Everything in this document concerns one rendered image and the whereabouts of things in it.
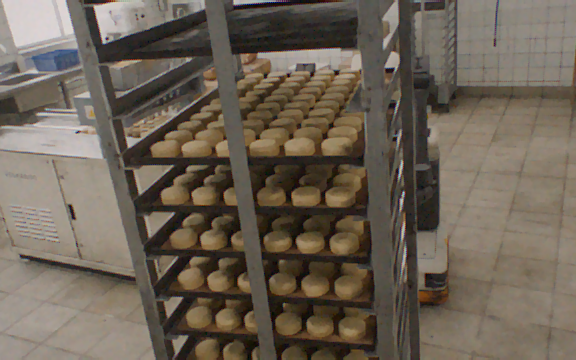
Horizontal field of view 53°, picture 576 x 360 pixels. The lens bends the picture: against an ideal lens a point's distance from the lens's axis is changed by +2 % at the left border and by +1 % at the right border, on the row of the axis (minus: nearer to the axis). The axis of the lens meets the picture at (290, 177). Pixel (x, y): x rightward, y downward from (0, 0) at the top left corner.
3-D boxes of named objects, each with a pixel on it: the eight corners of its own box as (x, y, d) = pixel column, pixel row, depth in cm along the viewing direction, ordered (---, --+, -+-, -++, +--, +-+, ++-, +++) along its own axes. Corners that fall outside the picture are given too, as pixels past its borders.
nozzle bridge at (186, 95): (88, 157, 314) (72, 97, 301) (169, 117, 372) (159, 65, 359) (134, 161, 299) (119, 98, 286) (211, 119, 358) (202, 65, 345)
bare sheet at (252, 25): (233, 10, 145) (232, 4, 144) (392, -4, 134) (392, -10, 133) (107, 62, 92) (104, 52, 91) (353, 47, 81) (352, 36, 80)
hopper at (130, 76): (86, 93, 307) (79, 67, 301) (153, 68, 352) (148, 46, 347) (127, 94, 294) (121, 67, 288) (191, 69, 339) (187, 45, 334)
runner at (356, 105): (388, 35, 140) (387, 23, 139) (399, 34, 140) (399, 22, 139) (344, 112, 84) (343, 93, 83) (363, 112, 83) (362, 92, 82)
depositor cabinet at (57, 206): (15, 263, 389) (-25, 146, 357) (93, 216, 447) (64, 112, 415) (165, 295, 332) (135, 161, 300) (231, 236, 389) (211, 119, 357)
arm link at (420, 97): (434, 76, 211) (404, 79, 214) (434, 72, 205) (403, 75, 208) (438, 192, 207) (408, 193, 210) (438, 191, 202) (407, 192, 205)
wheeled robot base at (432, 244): (345, 237, 363) (342, 202, 353) (449, 241, 346) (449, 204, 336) (325, 300, 304) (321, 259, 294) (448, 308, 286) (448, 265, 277)
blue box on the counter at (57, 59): (57, 70, 560) (53, 56, 555) (34, 71, 572) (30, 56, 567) (86, 61, 594) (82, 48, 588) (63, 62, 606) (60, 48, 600)
